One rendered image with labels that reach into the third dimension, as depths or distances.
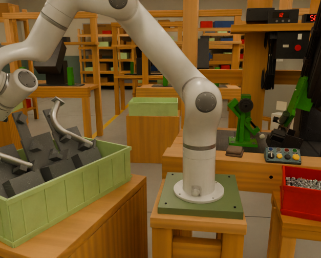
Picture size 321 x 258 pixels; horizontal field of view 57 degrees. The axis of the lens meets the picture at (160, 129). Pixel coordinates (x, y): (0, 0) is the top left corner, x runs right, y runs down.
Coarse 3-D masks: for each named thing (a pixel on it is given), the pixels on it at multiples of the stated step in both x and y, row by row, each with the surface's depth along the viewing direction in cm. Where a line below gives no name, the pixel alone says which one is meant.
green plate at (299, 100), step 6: (300, 78) 151; (306, 78) 142; (300, 84) 148; (306, 84) 144; (294, 90) 155; (300, 90) 145; (306, 90) 145; (294, 96) 151; (300, 96) 145; (306, 96) 145; (294, 102) 148; (300, 102) 147; (306, 102) 146; (312, 102) 145; (288, 108) 156; (294, 108) 147; (300, 108) 147; (306, 108) 147
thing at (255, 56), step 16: (192, 0) 179; (256, 0) 172; (272, 0) 170; (192, 16) 181; (192, 32) 184; (192, 48) 186; (256, 48) 178; (256, 64) 180; (256, 80) 183; (256, 96) 185; (256, 112) 188
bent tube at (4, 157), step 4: (0, 152) 111; (0, 156) 111; (4, 156) 112; (8, 156) 113; (12, 156) 115; (4, 160) 112; (8, 160) 113; (12, 160) 114; (16, 160) 115; (20, 160) 116; (12, 164) 115; (16, 164) 115; (24, 164) 117; (28, 164) 118; (32, 164) 119; (28, 168) 118
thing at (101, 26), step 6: (84, 24) 1117; (102, 24) 1112; (108, 24) 1110; (84, 30) 1123; (90, 30) 1121; (102, 30) 1117; (210, 36) 1088; (216, 36) 1086; (222, 36) 1085; (228, 36) 1083
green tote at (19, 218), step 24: (96, 144) 149; (120, 144) 141; (96, 168) 120; (120, 168) 134; (24, 192) 93; (48, 192) 101; (72, 192) 111; (96, 192) 122; (0, 216) 92; (24, 216) 94; (48, 216) 102; (0, 240) 97; (24, 240) 96
